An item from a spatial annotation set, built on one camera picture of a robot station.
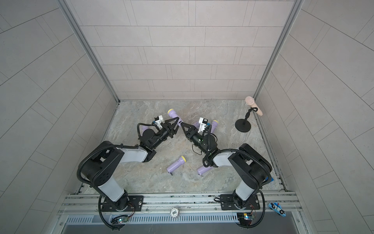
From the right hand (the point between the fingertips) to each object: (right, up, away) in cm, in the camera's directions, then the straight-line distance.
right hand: (180, 126), depth 77 cm
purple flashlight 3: (+9, +1, -4) cm, 10 cm away
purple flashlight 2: (+12, -25, +5) cm, 28 cm away
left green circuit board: (-27, -41, -11) cm, 50 cm away
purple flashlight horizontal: (-5, +7, +4) cm, 9 cm away
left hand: (+1, +3, +1) cm, 3 cm away
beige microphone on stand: (+38, +14, +3) cm, 41 cm away
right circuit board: (+33, -42, -9) cm, 54 cm away
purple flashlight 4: (+21, 0, +20) cm, 29 cm away
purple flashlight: (0, -20, +6) cm, 21 cm away
